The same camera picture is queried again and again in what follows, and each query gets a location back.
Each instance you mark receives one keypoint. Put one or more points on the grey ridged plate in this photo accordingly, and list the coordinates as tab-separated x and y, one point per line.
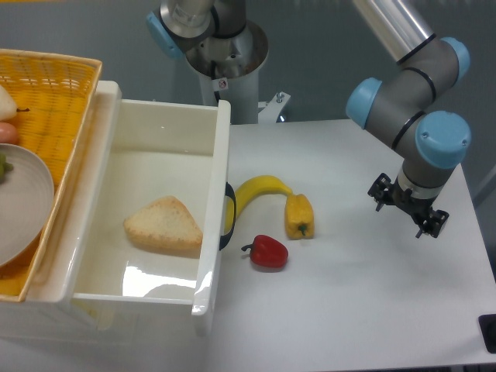
26	201

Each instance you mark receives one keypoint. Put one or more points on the yellow banana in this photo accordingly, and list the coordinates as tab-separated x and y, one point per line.
248	191

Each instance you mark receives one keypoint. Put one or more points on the pink sausage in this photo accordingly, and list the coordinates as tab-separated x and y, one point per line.
8	133

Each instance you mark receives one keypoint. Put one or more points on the green grapes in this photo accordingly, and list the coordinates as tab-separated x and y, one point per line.
5	166

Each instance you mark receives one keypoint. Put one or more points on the yellow bell pepper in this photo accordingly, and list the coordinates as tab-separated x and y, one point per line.
299	217

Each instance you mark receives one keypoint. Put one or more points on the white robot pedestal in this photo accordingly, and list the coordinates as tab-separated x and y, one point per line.
228	69

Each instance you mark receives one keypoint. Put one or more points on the bread slice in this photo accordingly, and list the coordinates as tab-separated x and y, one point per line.
165	226

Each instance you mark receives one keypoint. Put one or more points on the black corner device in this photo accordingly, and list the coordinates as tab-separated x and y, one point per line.
487	325

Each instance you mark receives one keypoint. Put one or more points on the red bell pepper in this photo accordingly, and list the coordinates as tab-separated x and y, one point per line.
266	251

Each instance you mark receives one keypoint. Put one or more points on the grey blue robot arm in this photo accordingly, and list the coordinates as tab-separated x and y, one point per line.
431	144

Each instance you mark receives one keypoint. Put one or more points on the white pear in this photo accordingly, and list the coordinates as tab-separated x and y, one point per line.
8	107

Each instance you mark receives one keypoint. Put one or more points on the white drawer cabinet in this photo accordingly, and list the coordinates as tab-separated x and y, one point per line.
49	311

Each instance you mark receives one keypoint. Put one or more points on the yellow woven basket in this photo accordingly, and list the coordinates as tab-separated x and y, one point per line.
57	89

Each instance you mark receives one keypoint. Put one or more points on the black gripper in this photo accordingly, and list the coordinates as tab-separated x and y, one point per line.
430	222

